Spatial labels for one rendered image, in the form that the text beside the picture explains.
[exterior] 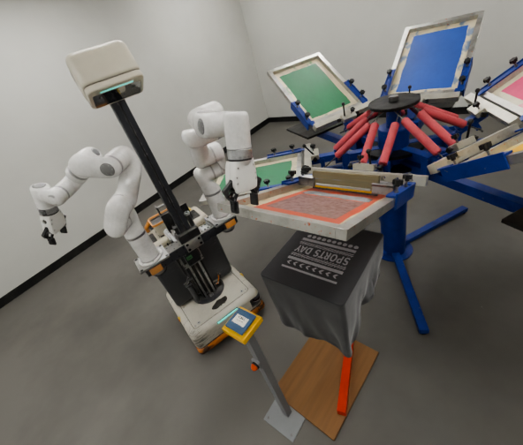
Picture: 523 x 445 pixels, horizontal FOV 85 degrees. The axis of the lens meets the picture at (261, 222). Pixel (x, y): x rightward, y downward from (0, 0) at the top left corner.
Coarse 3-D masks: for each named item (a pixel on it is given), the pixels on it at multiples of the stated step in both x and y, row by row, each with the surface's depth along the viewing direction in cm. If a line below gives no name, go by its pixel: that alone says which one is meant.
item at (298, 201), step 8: (296, 192) 152; (328, 192) 150; (336, 192) 150; (272, 200) 136; (280, 200) 136; (288, 200) 136; (296, 200) 135; (304, 200) 135; (312, 200) 134; (320, 200) 134; (264, 208) 123; (272, 208) 123; (280, 208) 123; (288, 208) 122; (296, 208) 122; (304, 208) 122
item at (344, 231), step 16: (272, 192) 144; (224, 208) 119; (240, 208) 113; (256, 208) 111; (368, 208) 107; (384, 208) 112; (288, 224) 99; (304, 224) 95; (320, 224) 91; (336, 224) 90; (352, 224) 90; (368, 224) 100
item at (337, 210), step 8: (344, 192) 149; (328, 200) 134; (336, 200) 133; (344, 200) 133; (352, 200) 133; (376, 200) 132; (312, 208) 121; (320, 208) 121; (328, 208) 121; (336, 208) 120; (344, 208) 120; (352, 208) 120; (360, 208) 120; (304, 216) 111; (312, 216) 111; (320, 216) 110; (328, 216) 110; (336, 216) 110; (344, 216) 110
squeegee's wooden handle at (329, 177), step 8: (320, 176) 153; (328, 176) 150; (336, 176) 148; (344, 176) 145; (352, 176) 142; (360, 176) 139; (368, 176) 137; (376, 176) 135; (328, 184) 152; (336, 184) 149; (344, 184) 146; (352, 184) 143; (360, 184) 140; (368, 184) 138
